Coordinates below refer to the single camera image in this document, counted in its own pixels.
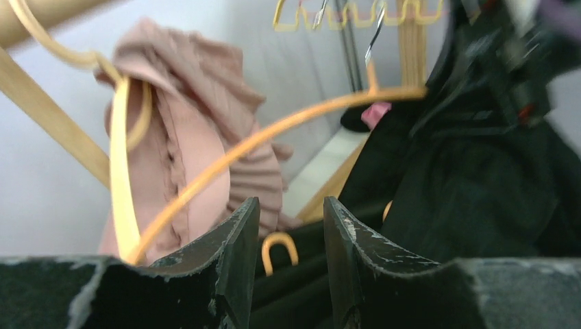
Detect pink pleated skirt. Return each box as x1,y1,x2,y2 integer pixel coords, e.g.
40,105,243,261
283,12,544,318
113,19,301,264

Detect wooden hanger of black skirt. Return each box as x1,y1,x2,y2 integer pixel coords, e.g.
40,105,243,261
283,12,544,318
112,1,427,265

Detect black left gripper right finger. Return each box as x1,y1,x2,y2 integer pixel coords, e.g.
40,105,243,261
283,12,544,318
323,197,580,328

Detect wooden hanger of pink skirt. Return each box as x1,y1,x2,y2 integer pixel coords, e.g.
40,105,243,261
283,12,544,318
8,0,153,265

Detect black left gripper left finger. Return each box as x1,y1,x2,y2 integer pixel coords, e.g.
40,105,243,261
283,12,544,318
1,197,260,328

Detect black cloth on table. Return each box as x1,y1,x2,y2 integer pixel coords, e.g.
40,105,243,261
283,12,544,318
340,104,371,133

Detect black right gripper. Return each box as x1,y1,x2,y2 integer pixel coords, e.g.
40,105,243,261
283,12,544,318
447,1,580,127

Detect black skirt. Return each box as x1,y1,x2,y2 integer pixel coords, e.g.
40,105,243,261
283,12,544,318
248,40,581,329

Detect small pink cloth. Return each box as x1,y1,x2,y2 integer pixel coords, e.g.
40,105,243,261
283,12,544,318
360,102,392,130

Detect cream hanger of yellow skirt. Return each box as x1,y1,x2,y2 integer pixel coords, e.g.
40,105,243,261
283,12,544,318
272,1,447,32

